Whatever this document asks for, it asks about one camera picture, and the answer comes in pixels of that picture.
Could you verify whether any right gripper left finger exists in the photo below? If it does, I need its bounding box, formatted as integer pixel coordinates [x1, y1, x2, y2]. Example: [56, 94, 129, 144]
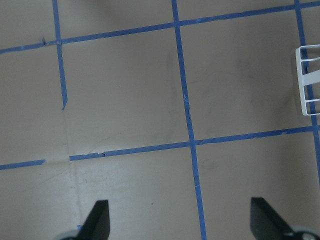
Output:
[56, 200, 111, 240]

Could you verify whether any white wire cup rack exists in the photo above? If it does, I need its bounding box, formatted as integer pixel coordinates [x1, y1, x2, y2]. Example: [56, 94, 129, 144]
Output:
[295, 44, 320, 116]

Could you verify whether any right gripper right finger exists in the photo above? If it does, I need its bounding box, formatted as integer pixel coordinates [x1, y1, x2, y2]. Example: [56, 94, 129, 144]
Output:
[250, 197, 320, 240]

